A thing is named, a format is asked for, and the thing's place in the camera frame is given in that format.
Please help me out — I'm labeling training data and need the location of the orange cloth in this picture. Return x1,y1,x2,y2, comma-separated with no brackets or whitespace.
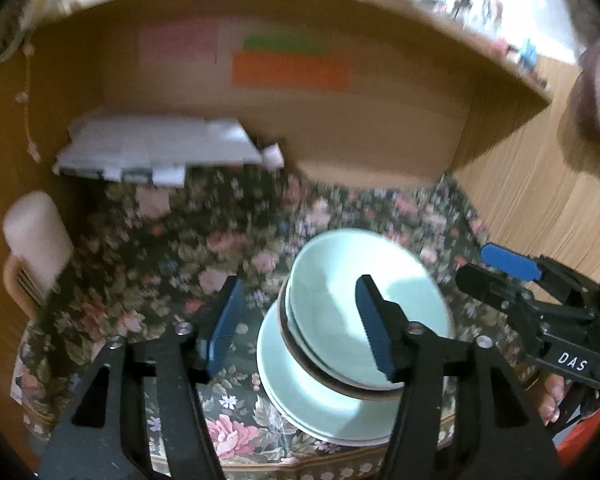
555,400,600,468

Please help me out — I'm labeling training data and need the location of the dark brown plate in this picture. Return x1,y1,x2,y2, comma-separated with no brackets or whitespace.
277,277,411,403

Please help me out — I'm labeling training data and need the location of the mint green bowl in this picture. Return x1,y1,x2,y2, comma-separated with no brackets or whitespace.
286,229,455,392

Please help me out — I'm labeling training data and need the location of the orange sticky note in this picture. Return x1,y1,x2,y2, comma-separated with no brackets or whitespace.
231,52,351,92

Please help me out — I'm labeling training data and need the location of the small blue block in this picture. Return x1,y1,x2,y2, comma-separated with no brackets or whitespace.
517,40,538,68

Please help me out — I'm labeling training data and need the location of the small white box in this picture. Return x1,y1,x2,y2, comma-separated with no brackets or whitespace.
261,144,285,170

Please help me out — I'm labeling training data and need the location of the white cable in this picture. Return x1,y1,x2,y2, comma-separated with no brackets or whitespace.
15,42,43,163

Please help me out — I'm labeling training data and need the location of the pink sticky note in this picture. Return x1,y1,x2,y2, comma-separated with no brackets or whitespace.
139,22,218,63

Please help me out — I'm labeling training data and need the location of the green sticky note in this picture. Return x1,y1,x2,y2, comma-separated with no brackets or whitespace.
242,34,328,53

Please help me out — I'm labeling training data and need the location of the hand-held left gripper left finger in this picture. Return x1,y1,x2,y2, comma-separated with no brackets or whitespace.
40,275,246,480

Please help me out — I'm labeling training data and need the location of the white bowl with black spots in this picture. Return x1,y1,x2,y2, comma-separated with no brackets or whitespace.
282,280,381,392

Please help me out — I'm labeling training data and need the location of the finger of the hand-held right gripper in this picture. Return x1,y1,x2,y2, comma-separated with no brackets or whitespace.
455,265,596,341
480,243,600,311

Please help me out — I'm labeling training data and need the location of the mint green plate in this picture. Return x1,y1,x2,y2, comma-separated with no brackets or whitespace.
256,305,411,445

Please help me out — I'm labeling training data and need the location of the stack of white papers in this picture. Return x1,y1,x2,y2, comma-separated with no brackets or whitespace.
54,115,266,186

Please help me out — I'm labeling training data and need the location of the person's right hand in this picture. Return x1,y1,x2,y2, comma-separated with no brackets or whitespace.
537,375,571,426

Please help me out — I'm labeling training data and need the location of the wooden shelf unit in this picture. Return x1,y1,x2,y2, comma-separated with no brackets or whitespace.
0,0,600,461

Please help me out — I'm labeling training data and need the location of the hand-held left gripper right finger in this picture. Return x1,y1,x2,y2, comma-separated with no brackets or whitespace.
355,275,563,480

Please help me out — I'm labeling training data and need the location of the dark floral tablecloth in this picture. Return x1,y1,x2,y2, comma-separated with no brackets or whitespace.
10,165,541,480

